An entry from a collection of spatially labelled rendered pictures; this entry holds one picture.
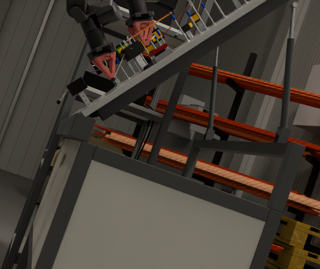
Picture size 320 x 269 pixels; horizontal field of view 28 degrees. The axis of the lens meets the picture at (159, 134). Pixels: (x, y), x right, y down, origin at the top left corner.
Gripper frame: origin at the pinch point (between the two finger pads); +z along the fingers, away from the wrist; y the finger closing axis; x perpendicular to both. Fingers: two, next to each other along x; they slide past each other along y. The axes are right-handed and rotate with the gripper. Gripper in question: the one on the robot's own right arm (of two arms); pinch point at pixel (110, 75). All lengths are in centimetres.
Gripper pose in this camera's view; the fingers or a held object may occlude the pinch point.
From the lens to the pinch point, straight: 202.2
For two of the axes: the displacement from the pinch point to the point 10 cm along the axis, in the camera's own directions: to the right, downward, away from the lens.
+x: -8.6, 3.6, -3.6
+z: 3.7, 9.3, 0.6
